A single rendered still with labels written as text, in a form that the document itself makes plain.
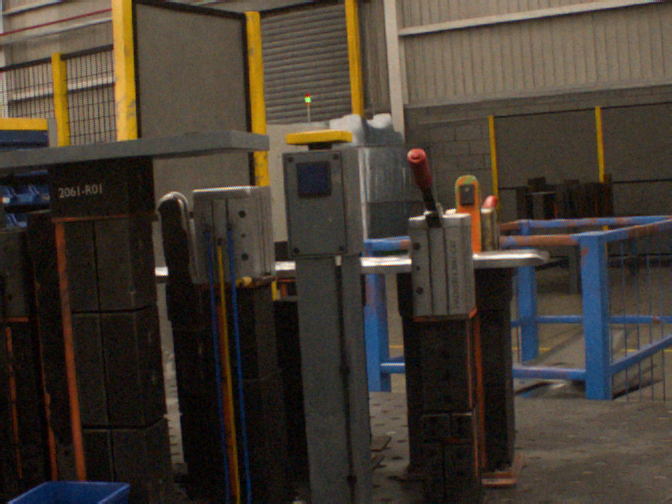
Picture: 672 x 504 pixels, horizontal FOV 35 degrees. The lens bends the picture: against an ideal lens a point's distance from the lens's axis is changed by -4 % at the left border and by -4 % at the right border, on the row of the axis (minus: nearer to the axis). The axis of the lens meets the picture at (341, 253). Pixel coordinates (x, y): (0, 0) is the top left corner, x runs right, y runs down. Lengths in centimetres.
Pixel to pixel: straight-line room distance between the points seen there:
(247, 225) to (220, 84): 373
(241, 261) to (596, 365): 188
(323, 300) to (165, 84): 363
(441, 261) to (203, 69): 373
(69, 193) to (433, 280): 43
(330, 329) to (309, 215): 12
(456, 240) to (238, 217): 26
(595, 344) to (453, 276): 182
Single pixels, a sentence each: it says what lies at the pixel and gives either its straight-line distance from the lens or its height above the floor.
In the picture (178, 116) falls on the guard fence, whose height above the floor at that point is 148.
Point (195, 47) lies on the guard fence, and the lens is 493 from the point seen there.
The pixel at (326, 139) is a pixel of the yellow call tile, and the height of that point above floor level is 115.
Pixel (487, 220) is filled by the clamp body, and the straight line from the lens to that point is 162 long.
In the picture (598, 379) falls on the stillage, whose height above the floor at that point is 54.
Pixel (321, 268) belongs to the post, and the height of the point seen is 102.
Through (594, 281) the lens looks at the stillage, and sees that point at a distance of 306.
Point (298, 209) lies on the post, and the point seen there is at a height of 108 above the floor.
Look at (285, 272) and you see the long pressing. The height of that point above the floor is 100.
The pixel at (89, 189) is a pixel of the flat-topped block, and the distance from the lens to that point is 123.
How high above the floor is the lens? 109
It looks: 3 degrees down
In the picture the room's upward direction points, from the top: 4 degrees counter-clockwise
